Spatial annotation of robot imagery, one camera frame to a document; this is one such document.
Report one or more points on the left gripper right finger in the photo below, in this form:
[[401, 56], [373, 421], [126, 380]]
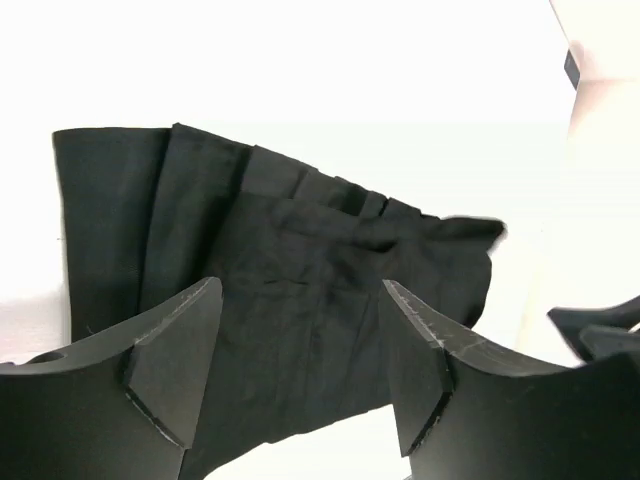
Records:
[[469, 408]]

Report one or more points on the right blue corner label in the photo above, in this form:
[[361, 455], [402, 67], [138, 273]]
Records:
[[571, 69]]

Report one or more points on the black pleated skirt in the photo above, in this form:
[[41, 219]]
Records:
[[301, 257]]

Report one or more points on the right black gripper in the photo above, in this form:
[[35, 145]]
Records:
[[597, 333]]

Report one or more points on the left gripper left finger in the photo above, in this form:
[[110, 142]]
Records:
[[123, 403]]

